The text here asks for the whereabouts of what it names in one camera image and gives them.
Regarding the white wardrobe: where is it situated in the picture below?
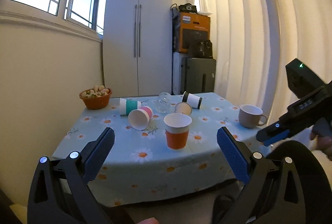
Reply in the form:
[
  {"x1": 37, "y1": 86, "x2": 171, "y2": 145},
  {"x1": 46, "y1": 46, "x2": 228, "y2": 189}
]
[{"x1": 103, "y1": 0, "x2": 174, "y2": 97}]

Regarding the pink sleeve paper cup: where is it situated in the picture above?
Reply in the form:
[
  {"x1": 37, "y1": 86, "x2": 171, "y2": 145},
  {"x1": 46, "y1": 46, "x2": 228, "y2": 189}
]
[{"x1": 128, "y1": 106, "x2": 153, "y2": 131}]

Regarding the orange bowl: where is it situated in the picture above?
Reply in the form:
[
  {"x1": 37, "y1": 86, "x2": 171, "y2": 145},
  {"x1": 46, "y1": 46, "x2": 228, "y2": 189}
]
[{"x1": 79, "y1": 87, "x2": 112, "y2": 110}]

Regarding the black band paper cup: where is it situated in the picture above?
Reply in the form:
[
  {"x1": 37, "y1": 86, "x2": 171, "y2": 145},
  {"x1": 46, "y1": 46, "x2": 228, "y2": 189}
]
[{"x1": 182, "y1": 91, "x2": 203, "y2": 109}]

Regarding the clear glass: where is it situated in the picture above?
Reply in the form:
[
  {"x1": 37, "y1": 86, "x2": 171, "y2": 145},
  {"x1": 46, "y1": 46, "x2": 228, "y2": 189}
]
[{"x1": 155, "y1": 92, "x2": 172, "y2": 113}]

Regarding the teal sleeve paper cup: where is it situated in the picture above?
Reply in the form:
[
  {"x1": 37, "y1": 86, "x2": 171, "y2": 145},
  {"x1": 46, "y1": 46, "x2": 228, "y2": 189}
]
[{"x1": 119, "y1": 98, "x2": 142, "y2": 117}]

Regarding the blue daisy tablecloth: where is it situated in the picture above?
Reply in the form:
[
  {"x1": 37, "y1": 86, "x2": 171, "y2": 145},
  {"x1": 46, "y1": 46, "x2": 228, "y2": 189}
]
[{"x1": 52, "y1": 92, "x2": 270, "y2": 207}]

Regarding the person's right hand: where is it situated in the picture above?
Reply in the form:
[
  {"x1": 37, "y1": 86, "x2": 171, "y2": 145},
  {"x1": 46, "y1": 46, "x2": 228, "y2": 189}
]
[{"x1": 311, "y1": 126, "x2": 332, "y2": 158}]

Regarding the light grey suitcase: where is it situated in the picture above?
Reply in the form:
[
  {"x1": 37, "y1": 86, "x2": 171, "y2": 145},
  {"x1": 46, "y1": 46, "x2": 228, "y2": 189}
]
[{"x1": 172, "y1": 52, "x2": 182, "y2": 95}]

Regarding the pile of pale vegetables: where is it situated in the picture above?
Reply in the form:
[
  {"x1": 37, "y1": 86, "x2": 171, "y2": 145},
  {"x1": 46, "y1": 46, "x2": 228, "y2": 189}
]
[{"x1": 81, "y1": 85, "x2": 110, "y2": 98}]

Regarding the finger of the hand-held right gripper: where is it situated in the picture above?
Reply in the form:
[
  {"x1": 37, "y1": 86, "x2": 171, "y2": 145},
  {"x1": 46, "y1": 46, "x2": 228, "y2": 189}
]
[{"x1": 256, "y1": 121, "x2": 290, "y2": 146}]

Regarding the grey mug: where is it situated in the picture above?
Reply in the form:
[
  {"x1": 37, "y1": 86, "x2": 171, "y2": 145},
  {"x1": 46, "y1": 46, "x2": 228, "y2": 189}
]
[{"x1": 238, "y1": 104, "x2": 268, "y2": 129}]

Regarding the orange sleeve paper cup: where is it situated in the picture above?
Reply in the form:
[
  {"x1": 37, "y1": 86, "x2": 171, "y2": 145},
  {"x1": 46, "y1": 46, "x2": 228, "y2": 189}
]
[{"x1": 163, "y1": 113, "x2": 192, "y2": 150}]

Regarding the dark grey suitcase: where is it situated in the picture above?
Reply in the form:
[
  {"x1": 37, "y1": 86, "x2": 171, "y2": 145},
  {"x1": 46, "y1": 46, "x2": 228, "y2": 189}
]
[{"x1": 181, "y1": 57, "x2": 216, "y2": 95}]

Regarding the plain beige paper cup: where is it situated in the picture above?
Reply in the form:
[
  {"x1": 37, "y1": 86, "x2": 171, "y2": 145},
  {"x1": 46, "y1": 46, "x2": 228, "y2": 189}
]
[{"x1": 175, "y1": 102, "x2": 193, "y2": 116}]

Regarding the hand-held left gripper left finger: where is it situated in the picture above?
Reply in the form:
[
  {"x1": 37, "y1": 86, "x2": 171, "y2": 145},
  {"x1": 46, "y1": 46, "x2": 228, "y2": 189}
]
[{"x1": 27, "y1": 127, "x2": 115, "y2": 224}]

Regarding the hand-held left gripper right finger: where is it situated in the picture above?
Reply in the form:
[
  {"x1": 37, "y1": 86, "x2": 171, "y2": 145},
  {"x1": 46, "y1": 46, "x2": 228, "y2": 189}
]
[{"x1": 216, "y1": 127, "x2": 328, "y2": 224}]

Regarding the orange cardboard box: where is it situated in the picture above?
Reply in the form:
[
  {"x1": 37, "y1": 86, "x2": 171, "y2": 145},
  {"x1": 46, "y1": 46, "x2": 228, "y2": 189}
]
[{"x1": 173, "y1": 12, "x2": 211, "y2": 53}]

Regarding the black shiny bag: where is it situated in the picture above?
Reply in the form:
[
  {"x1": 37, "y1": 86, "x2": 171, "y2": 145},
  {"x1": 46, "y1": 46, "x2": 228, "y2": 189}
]
[{"x1": 188, "y1": 39, "x2": 213, "y2": 59}]

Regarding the cream curtain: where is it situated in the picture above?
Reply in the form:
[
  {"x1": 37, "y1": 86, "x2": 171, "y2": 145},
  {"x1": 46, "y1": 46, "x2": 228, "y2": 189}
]
[{"x1": 190, "y1": 0, "x2": 332, "y2": 136}]

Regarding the black camera bag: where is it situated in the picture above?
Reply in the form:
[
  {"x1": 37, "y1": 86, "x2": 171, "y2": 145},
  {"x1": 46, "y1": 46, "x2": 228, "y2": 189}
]
[{"x1": 178, "y1": 4, "x2": 198, "y2": 14}]

